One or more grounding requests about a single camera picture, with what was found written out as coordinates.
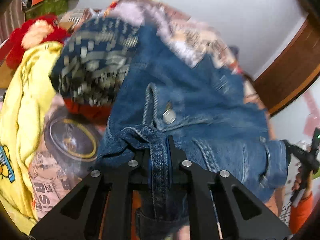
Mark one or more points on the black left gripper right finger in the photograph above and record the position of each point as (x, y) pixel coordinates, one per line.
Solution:
(219, 206)

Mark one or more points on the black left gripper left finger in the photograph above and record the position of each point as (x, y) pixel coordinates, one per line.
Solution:
(100, 206)

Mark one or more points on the blue denim jacket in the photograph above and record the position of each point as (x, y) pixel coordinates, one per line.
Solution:
(203, 109)

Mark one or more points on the orange sleeve forearm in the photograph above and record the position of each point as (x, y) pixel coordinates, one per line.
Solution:
(300, 213)

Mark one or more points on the person's right hand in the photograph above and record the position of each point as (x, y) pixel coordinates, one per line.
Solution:
(308, 183)

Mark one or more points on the printed newspaper bedspread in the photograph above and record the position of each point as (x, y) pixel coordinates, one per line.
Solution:
(70, 143)

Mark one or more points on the wooden door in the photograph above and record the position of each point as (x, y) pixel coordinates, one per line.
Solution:
(293, 71)

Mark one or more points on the red garment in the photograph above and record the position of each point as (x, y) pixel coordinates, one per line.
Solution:
(94, 114)

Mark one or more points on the yellow cartoon blanket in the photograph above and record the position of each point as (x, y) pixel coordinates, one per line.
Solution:
(27, 100)

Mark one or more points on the navy patterned garment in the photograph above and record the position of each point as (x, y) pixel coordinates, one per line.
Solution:
(94, 62)

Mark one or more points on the wooden board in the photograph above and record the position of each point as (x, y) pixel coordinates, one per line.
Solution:
(6, 75)

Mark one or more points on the red plush toy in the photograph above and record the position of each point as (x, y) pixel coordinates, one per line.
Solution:
(31, 34)

